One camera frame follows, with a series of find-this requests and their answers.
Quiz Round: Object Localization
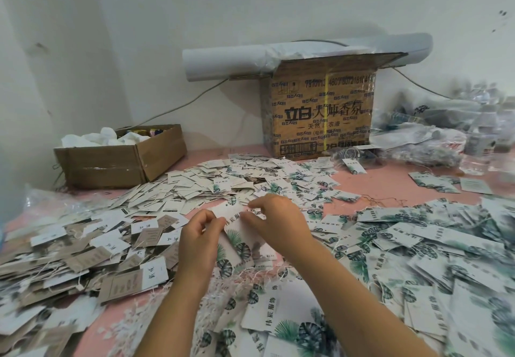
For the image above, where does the person's left hand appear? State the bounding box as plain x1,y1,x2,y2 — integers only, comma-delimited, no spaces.
177,209,229,289

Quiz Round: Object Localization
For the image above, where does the person's right hand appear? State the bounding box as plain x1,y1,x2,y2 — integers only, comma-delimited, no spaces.
240,194,317,261

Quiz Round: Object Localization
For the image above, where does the single white leaf print tag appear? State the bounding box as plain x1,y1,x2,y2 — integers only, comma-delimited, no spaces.
211,202,267,277

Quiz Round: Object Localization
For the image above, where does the heap of small tags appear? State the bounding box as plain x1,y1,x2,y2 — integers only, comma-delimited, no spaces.
108,154,363,213

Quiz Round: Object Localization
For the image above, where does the pile of white strings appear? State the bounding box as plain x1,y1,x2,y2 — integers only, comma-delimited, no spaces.
105,272,259,357

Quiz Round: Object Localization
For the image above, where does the pile of brown white tags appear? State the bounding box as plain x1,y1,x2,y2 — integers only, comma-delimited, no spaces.
0,206,188,357

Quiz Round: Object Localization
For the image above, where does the pile of green leaf tags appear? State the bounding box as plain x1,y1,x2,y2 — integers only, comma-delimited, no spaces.
193,192,515,357

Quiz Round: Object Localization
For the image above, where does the person's right forearm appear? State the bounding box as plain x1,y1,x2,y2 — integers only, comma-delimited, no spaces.
285,244,439,357

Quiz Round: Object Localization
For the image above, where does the person's left forearm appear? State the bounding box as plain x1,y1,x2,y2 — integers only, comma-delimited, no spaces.
133,276,212,357

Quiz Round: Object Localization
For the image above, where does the small open cardboard box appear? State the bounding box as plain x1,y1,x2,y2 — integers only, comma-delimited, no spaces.
54,123,188,190

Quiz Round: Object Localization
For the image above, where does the large printed cardboard box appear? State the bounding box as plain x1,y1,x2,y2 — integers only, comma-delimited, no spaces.
259,52,408,161

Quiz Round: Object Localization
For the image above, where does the white crumpled material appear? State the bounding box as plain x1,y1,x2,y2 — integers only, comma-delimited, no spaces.
60,128,151,148

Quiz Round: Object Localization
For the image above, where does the clear plastic bag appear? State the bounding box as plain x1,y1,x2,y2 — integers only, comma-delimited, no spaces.
23,190,88,225

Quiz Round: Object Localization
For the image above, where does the white roll in plastic wrap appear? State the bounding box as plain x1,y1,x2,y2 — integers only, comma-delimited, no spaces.
182,33,434,82

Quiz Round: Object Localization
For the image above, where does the heap of clear plastic bags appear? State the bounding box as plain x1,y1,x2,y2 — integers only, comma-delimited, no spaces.
372,79,515,173

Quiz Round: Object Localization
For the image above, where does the black cable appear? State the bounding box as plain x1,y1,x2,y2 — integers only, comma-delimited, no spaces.
129,78,230,130

